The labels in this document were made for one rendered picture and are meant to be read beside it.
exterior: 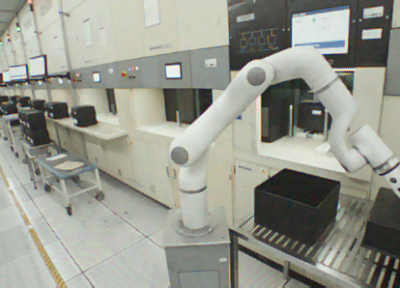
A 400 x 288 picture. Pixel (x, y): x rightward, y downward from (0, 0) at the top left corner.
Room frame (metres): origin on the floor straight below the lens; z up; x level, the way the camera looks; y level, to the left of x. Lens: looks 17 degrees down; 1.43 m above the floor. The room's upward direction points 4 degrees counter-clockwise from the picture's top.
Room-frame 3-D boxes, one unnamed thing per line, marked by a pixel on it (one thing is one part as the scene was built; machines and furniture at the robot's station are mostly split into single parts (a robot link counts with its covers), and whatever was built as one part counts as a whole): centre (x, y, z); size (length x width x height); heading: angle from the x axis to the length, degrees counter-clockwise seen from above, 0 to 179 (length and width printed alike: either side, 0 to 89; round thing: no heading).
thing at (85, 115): (3.32, 1.59, 0.93); 0.30 x 0.28 x 0.26; 42
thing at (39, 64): (3.57, 2.07, 1.59); 0.50 x 0.41 x 0.36; 135
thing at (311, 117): (1.89, -0.88, 1.06); 0.24 x 0.20 x 0.32; 45
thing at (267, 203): (0.95, -0.39, 0.85); 0.28 x 0.28 x 0.17; 44
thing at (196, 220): (0.98, 0.06, 0.85); 0.19 x 0.19 x 0.18
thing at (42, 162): (2.83, 1.69, 0.24); 0.97 x 0.52 x 0.48; 47
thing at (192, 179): (1.01, 0.05, 1.07); 0.19 x 0.12 x 0.24; 161
